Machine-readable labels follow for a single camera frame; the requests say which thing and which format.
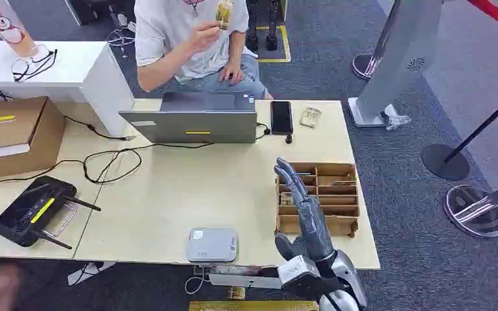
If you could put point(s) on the person's right hand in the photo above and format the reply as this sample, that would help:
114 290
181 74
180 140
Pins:
204 36

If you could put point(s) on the crumpled clear plastic wrap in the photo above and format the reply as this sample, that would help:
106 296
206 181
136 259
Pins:
397 121

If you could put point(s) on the small golden floor piece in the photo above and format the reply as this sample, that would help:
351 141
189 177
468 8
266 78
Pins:
236 293

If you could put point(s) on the small grey router box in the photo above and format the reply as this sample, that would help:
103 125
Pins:
212 245

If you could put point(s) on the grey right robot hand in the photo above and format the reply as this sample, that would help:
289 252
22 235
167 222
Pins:
313 232

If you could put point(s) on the golden card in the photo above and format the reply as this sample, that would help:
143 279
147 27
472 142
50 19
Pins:
224 13

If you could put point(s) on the person's left hand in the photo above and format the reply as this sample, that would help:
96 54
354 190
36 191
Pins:
231 73

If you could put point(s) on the golden floor plate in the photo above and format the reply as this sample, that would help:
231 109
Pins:
253 306

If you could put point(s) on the black-framed glasses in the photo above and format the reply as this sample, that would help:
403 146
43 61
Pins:
20 68

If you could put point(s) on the person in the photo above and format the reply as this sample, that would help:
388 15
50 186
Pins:
167 38

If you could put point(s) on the black smartphone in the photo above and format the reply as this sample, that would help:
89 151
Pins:
281 117

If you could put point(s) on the chrome stanchion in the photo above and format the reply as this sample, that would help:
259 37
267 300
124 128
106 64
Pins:
363 66

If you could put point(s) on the clear-wrapped card pack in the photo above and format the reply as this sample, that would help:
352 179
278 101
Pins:
310 117

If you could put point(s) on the grey kiosk stand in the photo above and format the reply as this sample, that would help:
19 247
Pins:
399 64

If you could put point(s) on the metal bracket under desk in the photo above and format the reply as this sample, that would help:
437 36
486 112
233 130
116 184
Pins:
244 280

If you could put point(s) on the grey laptop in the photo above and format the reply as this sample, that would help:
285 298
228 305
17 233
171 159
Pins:
197 124

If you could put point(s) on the dark cabinet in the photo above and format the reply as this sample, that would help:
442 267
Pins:
90 10

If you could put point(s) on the wooden card box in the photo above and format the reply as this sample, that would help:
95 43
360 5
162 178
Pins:
337 206

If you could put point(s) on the white counter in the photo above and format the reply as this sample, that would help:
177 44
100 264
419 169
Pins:
73 68

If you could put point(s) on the small black knob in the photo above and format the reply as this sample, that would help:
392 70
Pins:
289 138

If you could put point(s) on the black robot leg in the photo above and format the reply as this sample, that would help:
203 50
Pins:
252 30
272 30

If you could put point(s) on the black controller with antennas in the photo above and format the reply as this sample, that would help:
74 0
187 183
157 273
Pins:
30 214

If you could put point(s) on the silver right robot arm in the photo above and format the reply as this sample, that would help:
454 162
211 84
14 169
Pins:
348 274

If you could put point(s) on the black stanchion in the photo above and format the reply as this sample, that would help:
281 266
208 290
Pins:
445 162

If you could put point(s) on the brown cardboard box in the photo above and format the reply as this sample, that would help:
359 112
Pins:
8 137

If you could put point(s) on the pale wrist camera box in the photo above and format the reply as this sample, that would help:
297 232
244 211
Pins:
296 272

